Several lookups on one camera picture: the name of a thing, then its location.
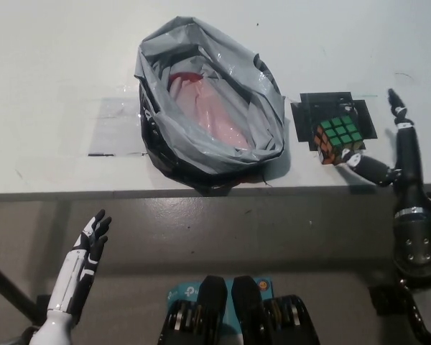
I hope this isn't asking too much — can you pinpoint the grey plastic bag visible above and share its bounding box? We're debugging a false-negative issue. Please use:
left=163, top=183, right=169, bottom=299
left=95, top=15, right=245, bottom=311
left=134, top=16, right=287, bottom=197

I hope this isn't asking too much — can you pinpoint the red plastic piece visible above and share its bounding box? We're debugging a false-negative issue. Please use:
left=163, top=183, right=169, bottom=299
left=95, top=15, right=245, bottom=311
left=168, top=71, right=204, bottom=93

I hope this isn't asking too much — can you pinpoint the rubik's cube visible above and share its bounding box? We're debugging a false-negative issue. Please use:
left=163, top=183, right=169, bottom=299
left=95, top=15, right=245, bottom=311
left=311, top=116, right=366, bottom=166

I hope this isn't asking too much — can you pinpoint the white and black left hand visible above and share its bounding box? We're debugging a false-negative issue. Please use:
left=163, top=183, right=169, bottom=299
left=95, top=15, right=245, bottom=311
left=30, top=208, right=113, bottom=345

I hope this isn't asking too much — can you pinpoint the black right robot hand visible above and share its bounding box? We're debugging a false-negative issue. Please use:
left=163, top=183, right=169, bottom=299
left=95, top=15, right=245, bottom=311
left=339, top=88, right=431, bottom=219

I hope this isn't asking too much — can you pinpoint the pink plastic sheet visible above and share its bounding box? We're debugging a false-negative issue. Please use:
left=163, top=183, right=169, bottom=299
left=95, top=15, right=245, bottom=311
left=170, top=79, right=252, bottom=148

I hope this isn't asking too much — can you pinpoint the black and teal robot torso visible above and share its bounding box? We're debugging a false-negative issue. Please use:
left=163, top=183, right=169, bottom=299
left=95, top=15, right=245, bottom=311
left=157, top=275, right=323, bottom=345

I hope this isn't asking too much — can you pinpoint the black tape square marker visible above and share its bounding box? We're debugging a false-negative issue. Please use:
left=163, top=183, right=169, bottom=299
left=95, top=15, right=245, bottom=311
left=290, top=91, right=377, bottom=152

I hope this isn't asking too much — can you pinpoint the black diagonal strut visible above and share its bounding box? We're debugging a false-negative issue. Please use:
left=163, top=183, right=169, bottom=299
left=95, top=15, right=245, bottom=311
left=0, top=255, right=40, bottom=321

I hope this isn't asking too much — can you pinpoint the clear tape patch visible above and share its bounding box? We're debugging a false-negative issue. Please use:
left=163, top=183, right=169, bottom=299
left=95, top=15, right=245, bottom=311
left=88, top=96, right=152, bottom=158

